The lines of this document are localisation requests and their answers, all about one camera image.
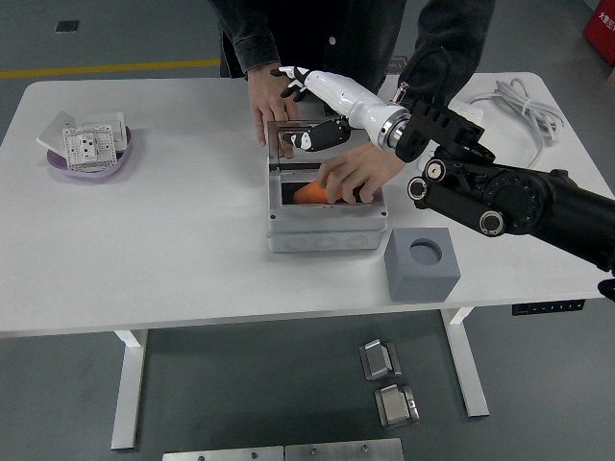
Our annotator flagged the white plain switch plate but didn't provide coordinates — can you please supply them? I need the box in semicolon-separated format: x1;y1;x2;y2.
76;110;129;145

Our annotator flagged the person's left hand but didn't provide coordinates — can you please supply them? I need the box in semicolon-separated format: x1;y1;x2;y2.
319;141;406;206

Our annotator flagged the flat metal plate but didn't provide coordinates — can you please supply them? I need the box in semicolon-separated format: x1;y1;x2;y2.
283;437;405;461
161;445;285;461

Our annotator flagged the white table leg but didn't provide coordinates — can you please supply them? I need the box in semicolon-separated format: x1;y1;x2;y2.
441;306;490;419
111;329;150;452

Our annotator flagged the white power cord with plug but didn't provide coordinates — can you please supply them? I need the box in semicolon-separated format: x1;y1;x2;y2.
468;78;564;169

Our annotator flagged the purple shallow bowl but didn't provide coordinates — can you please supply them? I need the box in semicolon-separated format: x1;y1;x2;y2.
45;125;134;182

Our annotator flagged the person's right hand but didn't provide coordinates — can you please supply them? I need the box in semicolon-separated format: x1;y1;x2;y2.
247;61;302;149

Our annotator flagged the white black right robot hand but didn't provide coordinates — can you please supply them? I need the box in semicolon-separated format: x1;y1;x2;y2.
270;65;408;153

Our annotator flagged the small metal block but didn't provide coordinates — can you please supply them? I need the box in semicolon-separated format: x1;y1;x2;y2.
358;339;403;382
374;382;421;428

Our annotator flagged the person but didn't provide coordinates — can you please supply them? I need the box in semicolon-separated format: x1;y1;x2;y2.
209;0;496;116

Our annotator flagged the dark floor sign orange text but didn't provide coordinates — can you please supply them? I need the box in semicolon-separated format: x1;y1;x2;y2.
383;55;415;77

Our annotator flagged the grey electrical box clear lid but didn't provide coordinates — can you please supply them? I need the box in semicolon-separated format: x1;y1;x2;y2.
265;118;389;255

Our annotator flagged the grey cube with round hole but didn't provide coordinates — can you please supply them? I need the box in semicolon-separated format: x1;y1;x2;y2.
382;227;461;303

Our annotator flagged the red box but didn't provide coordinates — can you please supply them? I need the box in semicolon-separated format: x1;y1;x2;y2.
582;0;615;68

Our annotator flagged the white socket panel with holes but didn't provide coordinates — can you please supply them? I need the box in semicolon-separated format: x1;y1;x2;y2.
61;122;120;173

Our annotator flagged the white thin cover plate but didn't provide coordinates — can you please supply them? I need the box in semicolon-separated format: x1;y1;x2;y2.
36;110;82;150

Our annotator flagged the orange cylinder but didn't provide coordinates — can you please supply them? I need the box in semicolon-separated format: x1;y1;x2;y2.
292;180;361;206

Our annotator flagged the black table control panel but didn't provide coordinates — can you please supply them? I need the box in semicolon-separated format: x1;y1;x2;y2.
511;299;586;317

